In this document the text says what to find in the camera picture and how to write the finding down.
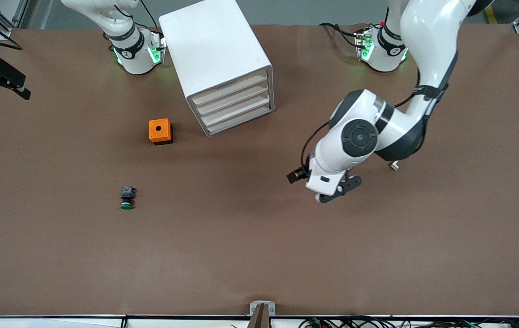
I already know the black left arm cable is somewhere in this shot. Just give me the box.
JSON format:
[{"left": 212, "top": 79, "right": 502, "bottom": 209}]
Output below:
[{"left": 301, "top": 86, "right": 425, "bottom": 168}]

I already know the black cable bundle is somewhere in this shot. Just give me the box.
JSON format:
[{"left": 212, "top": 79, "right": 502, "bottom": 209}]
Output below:
[{"left": 298, "top": 316, "right": 519, "bottom": 328}]

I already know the white table edge rail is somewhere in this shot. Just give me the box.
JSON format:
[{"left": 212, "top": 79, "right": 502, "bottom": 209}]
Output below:
[{"left": 0, "top": 314, "right": 519, "bottom": 328}]

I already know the grey metal mounting bracket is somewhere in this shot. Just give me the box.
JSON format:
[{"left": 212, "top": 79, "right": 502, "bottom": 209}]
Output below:
[{"left": 250, "top": 301, "right": 276, "bottom": 316}]

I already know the black base power cable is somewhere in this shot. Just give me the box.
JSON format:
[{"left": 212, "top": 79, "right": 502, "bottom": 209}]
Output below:
[{"left": 318, "top": 21, "right": 363, "bottom": 47}]

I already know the orange box with hole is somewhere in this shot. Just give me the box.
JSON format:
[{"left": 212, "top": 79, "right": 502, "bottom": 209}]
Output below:
[{"left": 149, "top": 118, "right": 174, "bottom": 146}]

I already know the green push button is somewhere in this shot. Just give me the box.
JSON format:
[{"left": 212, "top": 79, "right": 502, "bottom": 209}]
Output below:
[{"left": 119, "top": 186, "right": 136, "bottom": 210}]

